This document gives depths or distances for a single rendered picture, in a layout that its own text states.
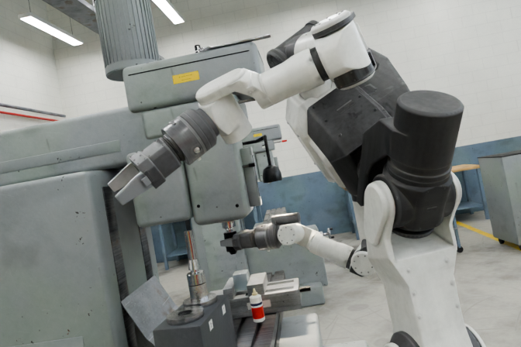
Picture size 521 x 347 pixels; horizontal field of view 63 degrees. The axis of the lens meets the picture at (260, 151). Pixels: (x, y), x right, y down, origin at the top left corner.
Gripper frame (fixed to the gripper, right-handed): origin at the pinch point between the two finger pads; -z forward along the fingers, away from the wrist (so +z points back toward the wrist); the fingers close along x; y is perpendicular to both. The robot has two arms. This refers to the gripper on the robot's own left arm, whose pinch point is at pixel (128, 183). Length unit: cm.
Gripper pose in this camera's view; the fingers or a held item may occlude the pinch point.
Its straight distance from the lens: 82.5
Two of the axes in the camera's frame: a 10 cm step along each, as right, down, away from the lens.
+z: 7.4, -6.1, 2.7
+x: -4.4, -1.4, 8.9
